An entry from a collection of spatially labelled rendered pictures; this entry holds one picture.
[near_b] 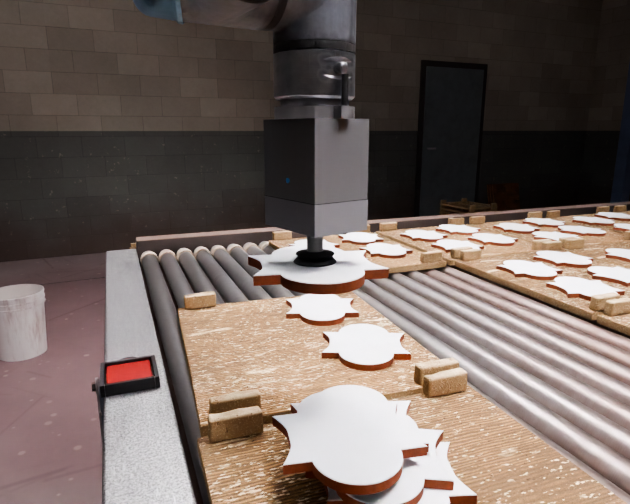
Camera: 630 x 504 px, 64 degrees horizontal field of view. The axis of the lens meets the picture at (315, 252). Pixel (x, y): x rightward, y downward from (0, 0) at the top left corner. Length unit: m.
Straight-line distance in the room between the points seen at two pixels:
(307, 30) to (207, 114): 5.35
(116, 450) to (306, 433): 0.24
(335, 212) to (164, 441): 0.34
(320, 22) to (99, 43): 5.28
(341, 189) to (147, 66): 5.30
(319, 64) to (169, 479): 0.43
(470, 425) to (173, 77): 5.36
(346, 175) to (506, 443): 0.33
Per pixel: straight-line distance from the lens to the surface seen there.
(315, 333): 0.84
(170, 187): 5.74
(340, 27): 0.47
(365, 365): 0.72
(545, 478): 0.57
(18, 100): 5.66
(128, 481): 0.59
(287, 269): 0.48
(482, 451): 0.59
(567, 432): 0.69
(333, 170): 0.45
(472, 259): 1.35
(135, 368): 0.78
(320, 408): 0.53
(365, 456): 0.47
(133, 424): 0.68
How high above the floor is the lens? 1.26
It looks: 14 degrees down
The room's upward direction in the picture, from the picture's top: straight up
